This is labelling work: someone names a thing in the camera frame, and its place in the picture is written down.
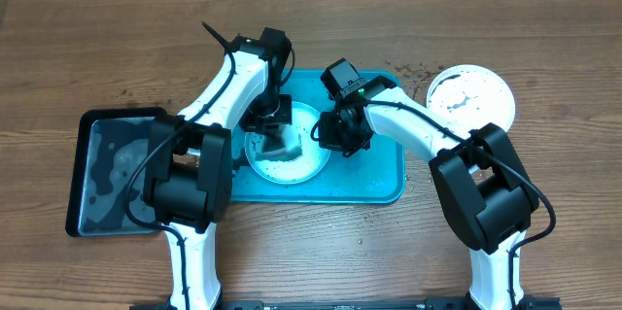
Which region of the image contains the dark green sponge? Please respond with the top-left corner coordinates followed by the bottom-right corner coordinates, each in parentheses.
top-left (255, 126), bottom-right (302, 161)

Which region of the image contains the white plate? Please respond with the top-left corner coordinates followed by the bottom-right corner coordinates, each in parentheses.
top-left (426, 64), bottom-right (516, 132)

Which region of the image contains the light blue plate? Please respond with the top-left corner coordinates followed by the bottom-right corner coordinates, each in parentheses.
top-left (244, 101), bottom-right (330, 185)

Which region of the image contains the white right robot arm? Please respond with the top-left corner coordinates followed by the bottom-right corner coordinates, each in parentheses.
top-left (311, 59), bottom-right (561, 309)

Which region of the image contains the black water tray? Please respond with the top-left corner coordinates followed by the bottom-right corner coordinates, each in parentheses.
top-left (65, 107), bottom-right (166, 237)

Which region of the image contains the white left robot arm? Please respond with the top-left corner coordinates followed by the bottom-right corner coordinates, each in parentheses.
top-left (124, 27), bottom-right (295, 309)

